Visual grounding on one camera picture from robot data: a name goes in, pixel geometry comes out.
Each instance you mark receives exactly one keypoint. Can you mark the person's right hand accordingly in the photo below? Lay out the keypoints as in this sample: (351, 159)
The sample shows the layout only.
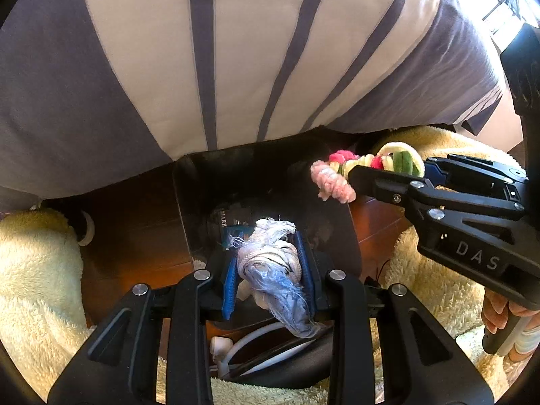
(491, 314)

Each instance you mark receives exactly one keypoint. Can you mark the black trash bin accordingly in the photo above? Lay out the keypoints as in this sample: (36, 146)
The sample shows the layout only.
(270, 181)

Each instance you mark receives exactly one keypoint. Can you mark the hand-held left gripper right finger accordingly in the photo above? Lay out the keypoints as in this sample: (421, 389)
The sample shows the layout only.
(307, 278)

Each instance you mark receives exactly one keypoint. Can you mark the black round object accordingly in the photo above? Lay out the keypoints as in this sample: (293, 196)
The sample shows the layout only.
(295, 367)

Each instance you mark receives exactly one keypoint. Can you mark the black printed packet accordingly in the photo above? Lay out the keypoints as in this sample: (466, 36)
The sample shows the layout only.
(225, 219)

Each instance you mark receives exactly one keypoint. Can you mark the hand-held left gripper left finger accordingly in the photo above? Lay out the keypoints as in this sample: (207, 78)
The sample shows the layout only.
(230, 282)

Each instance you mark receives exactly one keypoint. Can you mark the cream fluffy rug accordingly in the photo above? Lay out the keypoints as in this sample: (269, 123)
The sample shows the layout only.
(438, 287)

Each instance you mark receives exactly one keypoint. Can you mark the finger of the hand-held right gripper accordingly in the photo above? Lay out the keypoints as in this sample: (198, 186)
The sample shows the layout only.
(379, 183)
(476, 171)

